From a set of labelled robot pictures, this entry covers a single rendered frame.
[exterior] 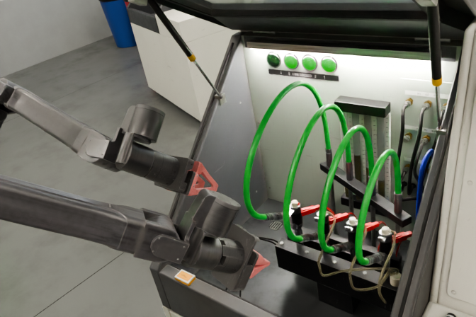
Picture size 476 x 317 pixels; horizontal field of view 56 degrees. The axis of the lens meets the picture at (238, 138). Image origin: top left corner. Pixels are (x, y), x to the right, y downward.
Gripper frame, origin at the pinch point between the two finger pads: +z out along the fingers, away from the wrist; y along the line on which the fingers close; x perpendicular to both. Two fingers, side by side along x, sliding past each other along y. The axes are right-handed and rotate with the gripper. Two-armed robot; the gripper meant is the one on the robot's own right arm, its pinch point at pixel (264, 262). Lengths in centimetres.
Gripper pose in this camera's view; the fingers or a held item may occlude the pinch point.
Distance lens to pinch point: 89.8
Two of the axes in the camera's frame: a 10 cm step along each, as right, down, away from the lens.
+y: 4.0, -9.2, 0.0
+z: 6.7, 2.9, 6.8
